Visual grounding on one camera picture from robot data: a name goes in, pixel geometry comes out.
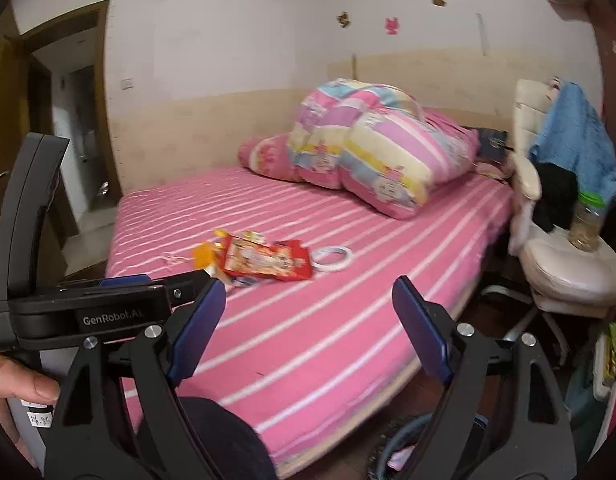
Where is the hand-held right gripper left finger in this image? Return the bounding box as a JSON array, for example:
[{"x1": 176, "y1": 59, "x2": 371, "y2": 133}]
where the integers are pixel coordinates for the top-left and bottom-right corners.
[{"x1": 43, "y1": 276, "x2": 229, "y2": 480}]

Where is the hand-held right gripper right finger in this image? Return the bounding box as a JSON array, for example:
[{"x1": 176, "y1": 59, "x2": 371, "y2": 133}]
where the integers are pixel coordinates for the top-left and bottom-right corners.
[{"x1": 392, "y1": 275, "x2": 579, "y2": 480}]

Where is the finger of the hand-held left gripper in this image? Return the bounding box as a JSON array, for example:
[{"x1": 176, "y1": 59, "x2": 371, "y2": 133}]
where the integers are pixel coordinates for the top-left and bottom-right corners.
[
  {"x1": 150, "y1": 266, "x2": 216, "y2": 307},
  {"x1": 97, "y1": 274, "x2": 154, "y2": 288}
]

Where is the orange snack packet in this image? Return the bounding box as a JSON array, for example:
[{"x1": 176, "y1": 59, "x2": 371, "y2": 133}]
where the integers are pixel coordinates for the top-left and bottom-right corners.
[{"x1": 194, "y1": 230, "x2": 229, "y2": 273}]

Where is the red snack packet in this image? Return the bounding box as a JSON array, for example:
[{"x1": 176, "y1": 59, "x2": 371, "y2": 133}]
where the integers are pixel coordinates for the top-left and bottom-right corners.
[{"x1": 222, "y1": 236, "x2": 314, "y2": 282}]

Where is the dark round trash bin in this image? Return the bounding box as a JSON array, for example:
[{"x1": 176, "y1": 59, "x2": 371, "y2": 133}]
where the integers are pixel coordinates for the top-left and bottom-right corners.
[{"x1": 370, "y1": 412, "x2": 489, "y2": 480}]

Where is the person's left hand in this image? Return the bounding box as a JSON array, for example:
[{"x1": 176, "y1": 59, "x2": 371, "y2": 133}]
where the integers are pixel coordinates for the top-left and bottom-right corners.
[{"x1": 0, "y1": 351, "x2": 61, "y2": 411}]

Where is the white tape roll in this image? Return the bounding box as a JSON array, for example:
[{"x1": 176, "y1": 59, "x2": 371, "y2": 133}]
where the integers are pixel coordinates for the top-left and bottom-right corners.
[{"x1": 310, "y1": 245, "x2": 352, "y2": 272}]

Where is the pink striped bed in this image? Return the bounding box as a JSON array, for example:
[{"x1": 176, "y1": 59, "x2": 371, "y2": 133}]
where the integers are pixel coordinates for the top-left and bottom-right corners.
[{"x1": 105, "y1": 157, "x2": 514, "y2": 466}]

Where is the dark cloth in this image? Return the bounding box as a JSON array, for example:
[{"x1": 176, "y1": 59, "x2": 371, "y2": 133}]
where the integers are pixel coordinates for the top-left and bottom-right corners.
[{"x1": 138, "y1": 396, "x2": 279, "y2": 480}]

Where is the pink printed pillow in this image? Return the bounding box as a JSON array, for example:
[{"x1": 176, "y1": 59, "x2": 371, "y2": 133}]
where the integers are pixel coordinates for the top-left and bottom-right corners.
[{"x1": 237, "y1": 135, "x2": 301, "y2": 181}]

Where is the white office chair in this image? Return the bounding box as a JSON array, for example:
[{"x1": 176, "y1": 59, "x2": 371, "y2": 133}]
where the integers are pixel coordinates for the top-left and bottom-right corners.
[{"x1": 480, "y1": 78, "x2": 616, "y2": 361}]

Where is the colourful patchwork quilt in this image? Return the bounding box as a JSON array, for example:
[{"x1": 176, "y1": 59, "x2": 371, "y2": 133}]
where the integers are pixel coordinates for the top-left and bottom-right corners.
[{"x1": 286, "y1": 77, "x2": 481, "y2": 220}]

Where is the colourful storage bag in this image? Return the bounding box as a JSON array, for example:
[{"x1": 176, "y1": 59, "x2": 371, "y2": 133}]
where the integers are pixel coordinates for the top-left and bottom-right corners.
[{"x1": 563, "y1": 317, "x2": 616, "y2": 461}]

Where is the black cloth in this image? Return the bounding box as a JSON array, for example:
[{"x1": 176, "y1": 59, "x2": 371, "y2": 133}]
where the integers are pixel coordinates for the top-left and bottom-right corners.
[{"x1": 532, "y1": 162, "x2": 580, "y2": 233}]

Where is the clear jar with green lid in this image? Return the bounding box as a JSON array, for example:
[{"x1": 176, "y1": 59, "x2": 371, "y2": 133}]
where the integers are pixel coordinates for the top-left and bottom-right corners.
[{"x1": 568, "y1": 191, "x2": 609, "y2": 252}]

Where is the wooden door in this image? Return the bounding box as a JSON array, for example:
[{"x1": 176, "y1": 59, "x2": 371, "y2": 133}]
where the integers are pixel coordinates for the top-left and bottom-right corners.
[{"x1": 0, "y1": 35, "x2": 31, "y2": 196}]

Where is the blue cloth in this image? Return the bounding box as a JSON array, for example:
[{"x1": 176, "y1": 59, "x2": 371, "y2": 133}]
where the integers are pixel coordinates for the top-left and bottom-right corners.
[{"x1": 530, "y1": 81, "x2": 616, "y2": 193}]

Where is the wooden door frame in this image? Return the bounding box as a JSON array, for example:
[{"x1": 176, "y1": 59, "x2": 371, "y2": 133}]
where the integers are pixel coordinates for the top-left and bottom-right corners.
[{"x1": 20, "y1": 0, "x2": 124, "y2": 201}]

